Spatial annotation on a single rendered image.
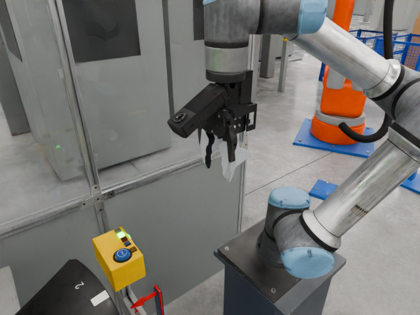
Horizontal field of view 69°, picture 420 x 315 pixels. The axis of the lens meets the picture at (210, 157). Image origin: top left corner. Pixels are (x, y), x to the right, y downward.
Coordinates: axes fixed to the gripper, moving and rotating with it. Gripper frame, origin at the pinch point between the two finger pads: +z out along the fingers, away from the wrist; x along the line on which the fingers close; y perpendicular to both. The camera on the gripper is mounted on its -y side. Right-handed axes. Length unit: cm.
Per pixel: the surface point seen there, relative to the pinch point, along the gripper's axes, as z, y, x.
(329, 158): 143, 272, 123
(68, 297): 20.6, -31.6, 6.4
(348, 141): 134, 313, 126
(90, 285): 20.3, -27.2, 6.3
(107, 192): 44, -3, 70
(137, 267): 39.3, -12.0, 21.5
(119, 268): 36.2, -17.2, 21.5
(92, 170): 32, -7, 70
